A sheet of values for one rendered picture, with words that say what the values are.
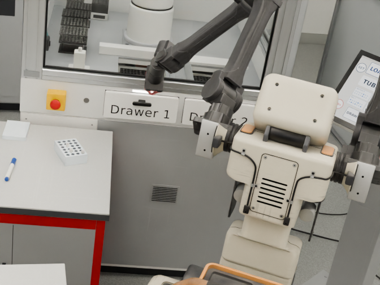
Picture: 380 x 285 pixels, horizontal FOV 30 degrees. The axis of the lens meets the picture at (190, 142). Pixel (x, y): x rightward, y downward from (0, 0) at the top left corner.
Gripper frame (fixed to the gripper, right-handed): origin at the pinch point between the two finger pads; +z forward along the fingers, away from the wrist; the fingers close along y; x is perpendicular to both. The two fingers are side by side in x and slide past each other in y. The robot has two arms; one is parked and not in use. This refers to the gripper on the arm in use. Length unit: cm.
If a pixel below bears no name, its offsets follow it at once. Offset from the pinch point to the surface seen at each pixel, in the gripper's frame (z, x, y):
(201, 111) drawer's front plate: 12.6, -21.3, 0.2
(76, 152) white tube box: 4.8, 25.4, -27.0
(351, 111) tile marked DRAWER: -6, -77, -2
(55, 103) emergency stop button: 10.1, 35.4, -5.5
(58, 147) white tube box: 6.9, 31.9, -25.1
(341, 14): 140, -136, 155
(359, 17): 119, -140, 139
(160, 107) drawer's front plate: 12.8, -5.2, -0.1
